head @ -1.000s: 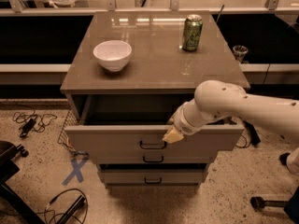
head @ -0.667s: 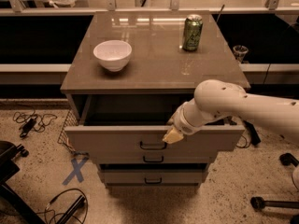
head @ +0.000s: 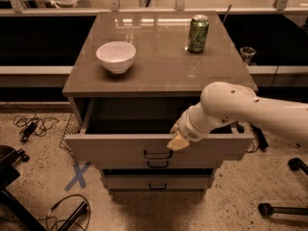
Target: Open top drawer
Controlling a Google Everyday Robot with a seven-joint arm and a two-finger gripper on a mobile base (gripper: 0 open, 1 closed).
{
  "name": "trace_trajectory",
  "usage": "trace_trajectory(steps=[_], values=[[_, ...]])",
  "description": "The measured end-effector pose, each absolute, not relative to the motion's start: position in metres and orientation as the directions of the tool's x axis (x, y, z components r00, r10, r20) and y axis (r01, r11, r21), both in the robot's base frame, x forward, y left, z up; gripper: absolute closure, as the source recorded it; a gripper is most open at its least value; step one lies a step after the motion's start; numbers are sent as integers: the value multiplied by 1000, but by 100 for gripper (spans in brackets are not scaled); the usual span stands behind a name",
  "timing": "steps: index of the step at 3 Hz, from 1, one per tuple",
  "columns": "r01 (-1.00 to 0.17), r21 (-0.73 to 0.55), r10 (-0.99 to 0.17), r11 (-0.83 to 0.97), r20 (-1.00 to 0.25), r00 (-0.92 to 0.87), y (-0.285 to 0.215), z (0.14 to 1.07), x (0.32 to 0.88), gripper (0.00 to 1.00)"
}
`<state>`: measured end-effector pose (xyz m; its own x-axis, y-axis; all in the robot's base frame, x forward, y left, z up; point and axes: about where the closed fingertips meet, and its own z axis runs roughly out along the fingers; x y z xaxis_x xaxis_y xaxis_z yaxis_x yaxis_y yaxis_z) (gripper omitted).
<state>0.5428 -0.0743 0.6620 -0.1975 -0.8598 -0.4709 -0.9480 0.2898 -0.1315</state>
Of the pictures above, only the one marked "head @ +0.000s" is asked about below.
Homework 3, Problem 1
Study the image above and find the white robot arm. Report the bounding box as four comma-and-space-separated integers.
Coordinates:
167, 82, 308, 150

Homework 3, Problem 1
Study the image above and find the black cable right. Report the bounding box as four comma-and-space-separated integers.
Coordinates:
237, 124, 260, 154

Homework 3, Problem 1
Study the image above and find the grey drawer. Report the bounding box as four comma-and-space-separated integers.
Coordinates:
101, 175, 215, 191
66, 97, 253, 166
94, 160, 221, 169

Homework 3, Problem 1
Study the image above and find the black cable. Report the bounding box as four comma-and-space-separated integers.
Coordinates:
237, 124, 260, 154
44, 193, 92, 231

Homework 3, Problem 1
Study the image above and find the grey drawer cabinet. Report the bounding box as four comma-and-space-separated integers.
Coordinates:
62, 11, 260, 197

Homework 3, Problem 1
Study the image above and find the black power adapter with cable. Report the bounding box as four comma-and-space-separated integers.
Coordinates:
13, 108, 59, 143

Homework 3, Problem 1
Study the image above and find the black chair base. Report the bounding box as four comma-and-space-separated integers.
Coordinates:
0, 145, 46, 231
258, 158, 308, 218

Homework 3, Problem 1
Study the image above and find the clear glass cup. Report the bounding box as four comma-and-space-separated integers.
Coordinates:
240, 46, 256, 64

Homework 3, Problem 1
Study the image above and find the black bar on floor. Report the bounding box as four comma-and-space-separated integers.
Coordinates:
251, 125, 269, 151

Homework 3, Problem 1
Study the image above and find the black chair base right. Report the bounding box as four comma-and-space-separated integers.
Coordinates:
258, 158, 308, 218

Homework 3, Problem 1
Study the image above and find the grey middle drawer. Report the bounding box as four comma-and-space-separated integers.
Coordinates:
94, 160, 221, 169

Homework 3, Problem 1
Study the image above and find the blue tape cross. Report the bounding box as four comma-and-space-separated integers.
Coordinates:
64, 162, 91, 192

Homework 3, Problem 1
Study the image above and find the black chair base left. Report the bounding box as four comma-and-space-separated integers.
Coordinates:
0, 145, 46, 231

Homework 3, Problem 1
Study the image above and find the grey bottom drawer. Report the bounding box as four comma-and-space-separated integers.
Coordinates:
101, 175, 215, 191

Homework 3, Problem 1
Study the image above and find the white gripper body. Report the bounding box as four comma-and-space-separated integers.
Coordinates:
175, 104, 211, 141

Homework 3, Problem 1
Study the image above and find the wire mesh basket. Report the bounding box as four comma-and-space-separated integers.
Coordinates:
59, 114, 80, 152

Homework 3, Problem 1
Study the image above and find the black cable bottom left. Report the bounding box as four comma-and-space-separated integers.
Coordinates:
44, 193, 92, 231

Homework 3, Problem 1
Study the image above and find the green soda can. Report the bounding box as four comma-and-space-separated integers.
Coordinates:
188, 14, 210, 53

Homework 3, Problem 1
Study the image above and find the white ceramic bowl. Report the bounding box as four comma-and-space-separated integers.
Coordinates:
96, 41, 136, 74

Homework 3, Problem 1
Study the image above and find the black stand bottom left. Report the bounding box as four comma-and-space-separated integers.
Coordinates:
58, 201, 88, 231

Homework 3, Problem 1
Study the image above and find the grey top drawer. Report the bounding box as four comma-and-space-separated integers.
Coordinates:
66, 97, 253, 166

